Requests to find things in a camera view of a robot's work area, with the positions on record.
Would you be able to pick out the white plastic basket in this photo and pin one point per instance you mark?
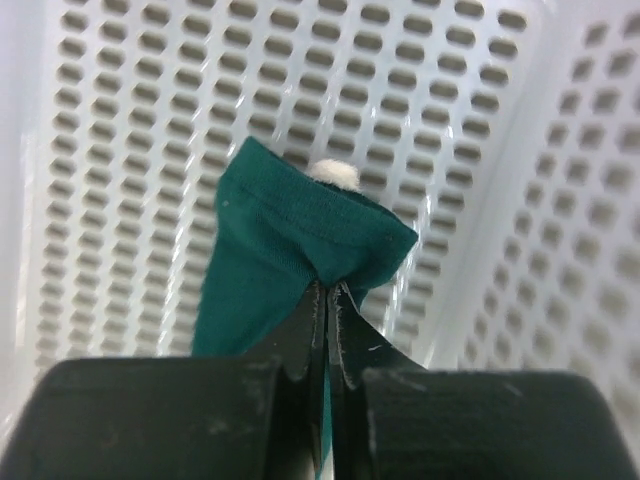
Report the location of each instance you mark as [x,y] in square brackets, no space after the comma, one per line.
[505,133]

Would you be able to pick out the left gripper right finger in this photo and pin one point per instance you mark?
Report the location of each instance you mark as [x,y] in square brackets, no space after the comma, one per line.
[394,419]

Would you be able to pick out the green reindeer sock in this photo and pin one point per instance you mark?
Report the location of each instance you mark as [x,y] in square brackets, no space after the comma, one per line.
[280,231]

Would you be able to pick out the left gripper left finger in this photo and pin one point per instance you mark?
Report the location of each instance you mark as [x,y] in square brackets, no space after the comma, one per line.
[175,410]

